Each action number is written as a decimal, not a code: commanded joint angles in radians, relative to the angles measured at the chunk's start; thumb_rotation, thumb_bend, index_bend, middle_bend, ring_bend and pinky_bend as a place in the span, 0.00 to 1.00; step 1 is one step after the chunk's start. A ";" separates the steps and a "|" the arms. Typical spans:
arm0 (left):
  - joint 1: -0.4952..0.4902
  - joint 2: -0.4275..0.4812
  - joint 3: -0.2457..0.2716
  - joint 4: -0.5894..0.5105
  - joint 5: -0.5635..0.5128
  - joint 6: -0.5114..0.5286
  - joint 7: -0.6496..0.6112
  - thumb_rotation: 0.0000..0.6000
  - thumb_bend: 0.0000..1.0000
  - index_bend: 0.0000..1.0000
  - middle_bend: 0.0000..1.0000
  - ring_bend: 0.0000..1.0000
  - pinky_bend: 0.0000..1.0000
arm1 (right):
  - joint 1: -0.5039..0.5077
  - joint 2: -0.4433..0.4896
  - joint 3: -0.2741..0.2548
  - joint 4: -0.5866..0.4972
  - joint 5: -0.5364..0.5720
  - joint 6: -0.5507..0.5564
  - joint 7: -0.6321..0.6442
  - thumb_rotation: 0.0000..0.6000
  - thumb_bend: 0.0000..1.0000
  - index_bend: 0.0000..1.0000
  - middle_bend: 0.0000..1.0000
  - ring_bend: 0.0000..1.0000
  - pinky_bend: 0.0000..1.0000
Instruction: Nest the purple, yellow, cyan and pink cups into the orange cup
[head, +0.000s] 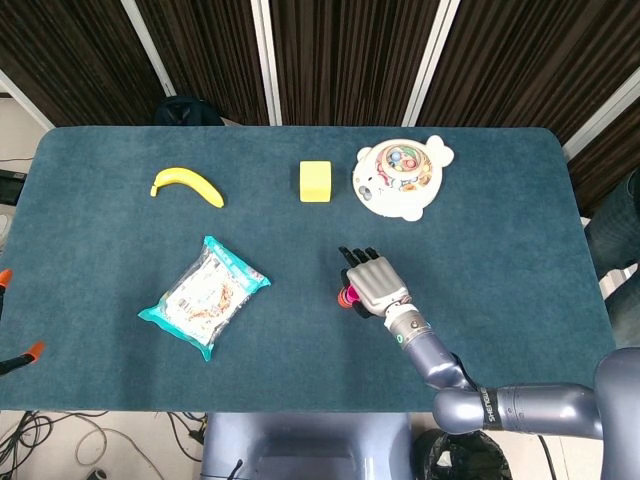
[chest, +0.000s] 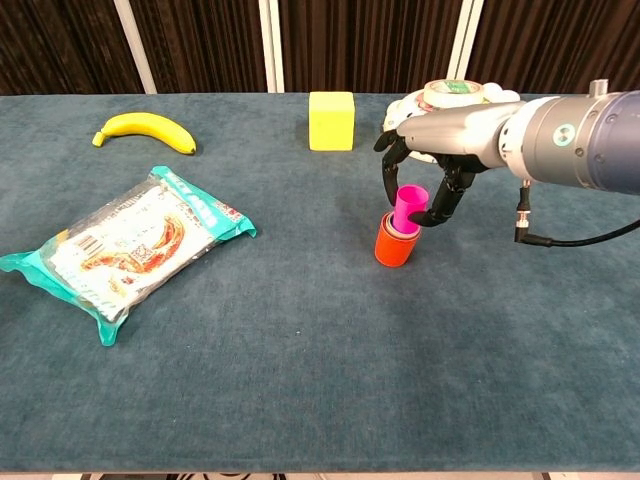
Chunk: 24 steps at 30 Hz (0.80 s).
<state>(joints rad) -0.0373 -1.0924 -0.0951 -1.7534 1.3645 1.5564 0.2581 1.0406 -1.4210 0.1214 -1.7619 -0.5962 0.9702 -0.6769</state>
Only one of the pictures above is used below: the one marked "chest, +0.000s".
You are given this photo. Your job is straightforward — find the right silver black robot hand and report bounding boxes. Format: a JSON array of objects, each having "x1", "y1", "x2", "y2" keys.
[{"x1": 373, "y1": 99, "x2": 526, "y2": 229}]

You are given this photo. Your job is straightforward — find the pink plastic cup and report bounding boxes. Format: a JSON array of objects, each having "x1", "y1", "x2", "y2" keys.
[{"x1": 390, "y1": 184, "x2": 430, "y2": 234}]

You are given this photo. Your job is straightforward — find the white rabbit toy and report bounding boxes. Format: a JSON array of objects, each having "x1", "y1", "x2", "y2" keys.
[{"x1": 383, "y1": 78, "x2": 521, "y2": 164}]

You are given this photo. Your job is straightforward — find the dark brown curtain panel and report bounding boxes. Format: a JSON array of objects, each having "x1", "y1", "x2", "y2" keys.
[
  {"x1": 277, "y1": 0, "x2": 464, "y2": 95},
  {"x1": 0, "y1": 0, "x2": 146, "y2": 96},
  {"x1": 128, "y1": 0, "x2": 269, "y2": 95},
  {"x1": 467, "y1": 0, "x2": 640, "y2": 96}
]

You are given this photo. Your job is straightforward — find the yellow foam cube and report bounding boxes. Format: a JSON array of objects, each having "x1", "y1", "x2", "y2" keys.
[{"x1": 308, "y1": 91, "x2": 357, "y2": 152}]

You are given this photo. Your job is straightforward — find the orange plastic cup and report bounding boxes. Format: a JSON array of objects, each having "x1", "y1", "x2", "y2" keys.
[{"x1": 374, "y1": 212, "x2": 423, "y2": 269}]

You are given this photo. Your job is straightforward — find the teal table cloth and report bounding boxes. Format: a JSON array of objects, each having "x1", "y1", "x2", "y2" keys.
[{"x1": 0, "y1": 91, "x2": 640, "y2": 475}]

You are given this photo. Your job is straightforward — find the yellow banana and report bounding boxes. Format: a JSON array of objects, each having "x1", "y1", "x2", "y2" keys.
[{"x1": 91, "y1": 111, "x2": 198, "y2": 156}]

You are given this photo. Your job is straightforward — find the teal noodle package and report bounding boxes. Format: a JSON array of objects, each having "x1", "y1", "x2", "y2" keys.
[{"x1": 0, "y1": 165, "x2": 258, "y2": 347}]

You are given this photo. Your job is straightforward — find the white partition post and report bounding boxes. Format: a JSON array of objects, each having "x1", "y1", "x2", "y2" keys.
[
  {"x1": 257, "y1": 0, "x2": 285, "y2": 94},
  {"x1": 112, "y1": 0, "x2": 158, "y2": 95},
  {"x1": 446, "y1": 0, "x2": 485, "y2": 94}
]

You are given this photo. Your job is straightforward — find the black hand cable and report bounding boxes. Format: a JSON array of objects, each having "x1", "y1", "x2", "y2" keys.
[{"x1": 514, "y1": 179, "x2": 640, "y2": 249}]

